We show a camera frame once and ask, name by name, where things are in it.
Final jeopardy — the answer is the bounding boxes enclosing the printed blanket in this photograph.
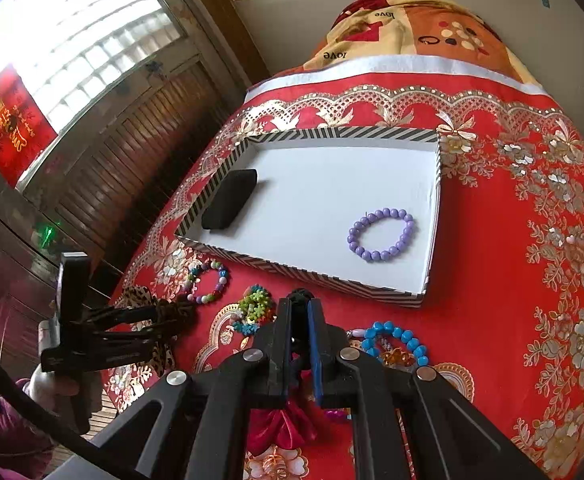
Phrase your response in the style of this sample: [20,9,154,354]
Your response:
[304,0,542,86]

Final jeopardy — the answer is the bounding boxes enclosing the red velvet bow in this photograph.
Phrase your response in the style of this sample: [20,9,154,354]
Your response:
[247,367,357,458]

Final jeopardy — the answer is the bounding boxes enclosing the orange clear bead bracelet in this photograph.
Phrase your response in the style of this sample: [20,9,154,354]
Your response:
[379,346,417,368]

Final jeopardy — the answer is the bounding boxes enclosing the person's left forearm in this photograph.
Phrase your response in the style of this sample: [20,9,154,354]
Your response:
[0,395,55,480]

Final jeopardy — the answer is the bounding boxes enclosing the wooden louvred panel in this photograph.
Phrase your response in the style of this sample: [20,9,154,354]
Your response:
[17,57,253,271]

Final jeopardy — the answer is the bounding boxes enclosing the person's left hand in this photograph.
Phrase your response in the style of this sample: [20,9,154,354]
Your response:
[29,363,81,412]

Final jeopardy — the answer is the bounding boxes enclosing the colourful flower bead bracelet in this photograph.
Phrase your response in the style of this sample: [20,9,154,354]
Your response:
[232,284,277,337]

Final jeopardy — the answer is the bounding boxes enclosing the window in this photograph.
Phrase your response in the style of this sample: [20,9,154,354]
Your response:
[0,0,187,136]

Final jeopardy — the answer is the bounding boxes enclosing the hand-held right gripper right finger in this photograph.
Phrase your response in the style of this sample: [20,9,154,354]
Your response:
[308,298,547,480]

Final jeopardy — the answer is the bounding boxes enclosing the black cable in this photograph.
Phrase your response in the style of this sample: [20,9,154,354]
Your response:
[0,325,143,480]

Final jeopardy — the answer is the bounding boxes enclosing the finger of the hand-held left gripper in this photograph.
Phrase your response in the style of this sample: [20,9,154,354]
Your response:
[91,304,171,332]
[96,331,169,362]

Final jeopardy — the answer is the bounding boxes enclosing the blue bead bracelet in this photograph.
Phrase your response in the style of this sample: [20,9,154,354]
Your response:
[362,321,430,368]

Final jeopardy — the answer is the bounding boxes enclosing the leopard print bow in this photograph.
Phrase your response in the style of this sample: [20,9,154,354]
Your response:
[117,285,197,376]

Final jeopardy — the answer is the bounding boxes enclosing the purple bead bracelet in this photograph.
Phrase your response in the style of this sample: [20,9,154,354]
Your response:
[348,207,417,262]

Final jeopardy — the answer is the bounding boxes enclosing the brown scrunchie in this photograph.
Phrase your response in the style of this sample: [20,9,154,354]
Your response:
[154,297,197,333]

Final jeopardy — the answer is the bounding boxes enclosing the white tray with striped rim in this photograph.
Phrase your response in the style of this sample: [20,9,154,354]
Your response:
[174,127,445,310]

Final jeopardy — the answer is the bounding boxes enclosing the red paper banner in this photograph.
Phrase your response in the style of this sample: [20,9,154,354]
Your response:
[0,65,59,188]

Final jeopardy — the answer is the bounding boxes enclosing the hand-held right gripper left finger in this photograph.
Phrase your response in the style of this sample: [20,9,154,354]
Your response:
[47,299,293,480]

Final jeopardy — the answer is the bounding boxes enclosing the multicolour bead bracelet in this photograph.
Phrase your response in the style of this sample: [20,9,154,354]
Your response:
[184,260,231,306]

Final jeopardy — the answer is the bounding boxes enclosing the red floral tablecloth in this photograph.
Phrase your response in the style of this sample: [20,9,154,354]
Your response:
[99,55,584,480]

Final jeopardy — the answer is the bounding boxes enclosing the silver white bracelet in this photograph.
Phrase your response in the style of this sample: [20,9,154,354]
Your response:
[348,328,397,353]

